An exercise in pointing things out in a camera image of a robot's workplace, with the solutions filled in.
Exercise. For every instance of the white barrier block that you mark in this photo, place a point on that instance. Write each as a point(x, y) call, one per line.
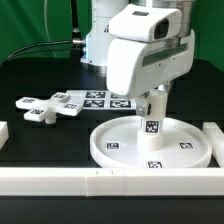
point(4, 135)
point(216, 137)

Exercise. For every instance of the white front barrier rail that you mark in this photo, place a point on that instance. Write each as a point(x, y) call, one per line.
point(111, 182)

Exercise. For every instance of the white left barrier block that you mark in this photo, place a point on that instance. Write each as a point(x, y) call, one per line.
point(4, 135)

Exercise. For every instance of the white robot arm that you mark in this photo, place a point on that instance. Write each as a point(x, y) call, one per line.
point(98, 40)

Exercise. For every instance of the white marker tag plate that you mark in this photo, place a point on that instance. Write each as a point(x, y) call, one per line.
point(100, 100)

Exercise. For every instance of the black cable connector post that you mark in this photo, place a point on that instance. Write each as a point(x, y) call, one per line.
point(78, 41)

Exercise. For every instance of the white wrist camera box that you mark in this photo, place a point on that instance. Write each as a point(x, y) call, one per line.
point(145, 24)

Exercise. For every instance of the white right barrier block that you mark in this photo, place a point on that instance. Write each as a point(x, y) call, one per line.
point(216, 137)

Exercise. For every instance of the white cross-shaped table base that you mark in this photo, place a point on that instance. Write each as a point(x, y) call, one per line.
point(45, 110)

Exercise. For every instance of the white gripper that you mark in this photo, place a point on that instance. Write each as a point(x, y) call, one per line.
point(134, 68)

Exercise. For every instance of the white round table top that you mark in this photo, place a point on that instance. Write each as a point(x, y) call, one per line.
point(118, 143)

